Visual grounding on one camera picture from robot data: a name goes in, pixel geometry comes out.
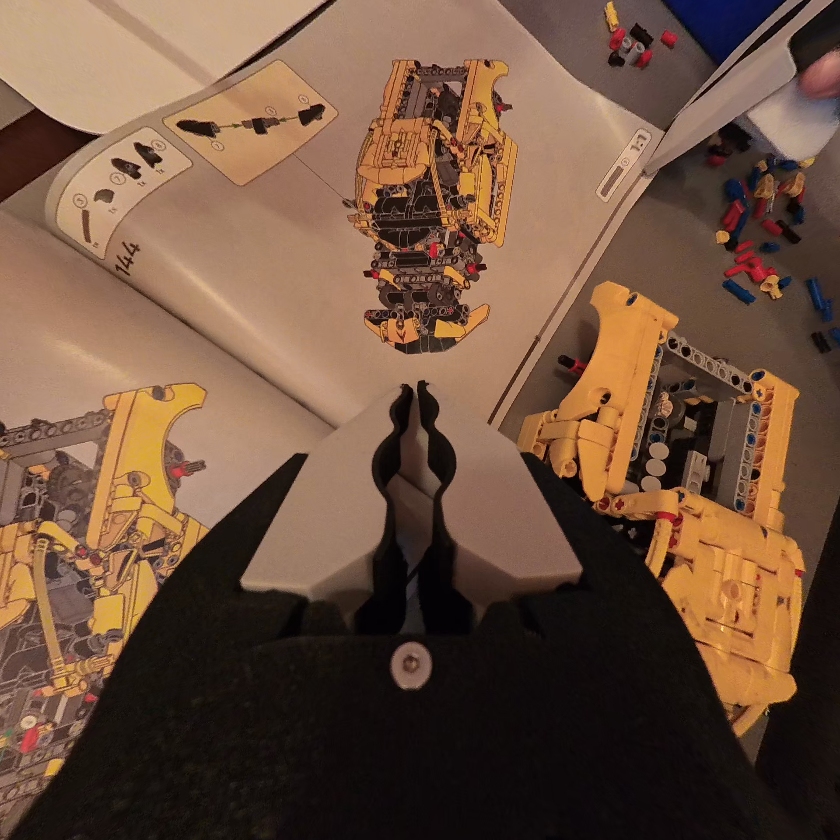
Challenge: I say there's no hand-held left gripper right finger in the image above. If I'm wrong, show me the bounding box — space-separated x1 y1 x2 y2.
417 381 584 623

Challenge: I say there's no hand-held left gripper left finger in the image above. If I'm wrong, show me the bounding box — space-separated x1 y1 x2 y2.
240 384 416 632

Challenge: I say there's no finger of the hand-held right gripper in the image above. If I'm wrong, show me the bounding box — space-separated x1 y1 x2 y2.
645 39 800 175

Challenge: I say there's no yellow toy brick car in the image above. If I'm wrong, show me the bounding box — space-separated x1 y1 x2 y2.
518 282 808 739

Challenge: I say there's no grey desk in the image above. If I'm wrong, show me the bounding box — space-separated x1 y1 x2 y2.
0 0 840 762

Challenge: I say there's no person's right hand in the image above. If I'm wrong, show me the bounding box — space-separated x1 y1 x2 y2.
801 51 840 102

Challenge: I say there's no blue plastic bin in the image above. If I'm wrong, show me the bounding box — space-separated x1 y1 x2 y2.
663 0 788 67

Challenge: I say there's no large pile of coloured pins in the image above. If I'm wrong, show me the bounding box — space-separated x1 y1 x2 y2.
705 125 840 355

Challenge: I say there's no open instruction booklet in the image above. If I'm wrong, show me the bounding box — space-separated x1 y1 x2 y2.
0 0 667 788

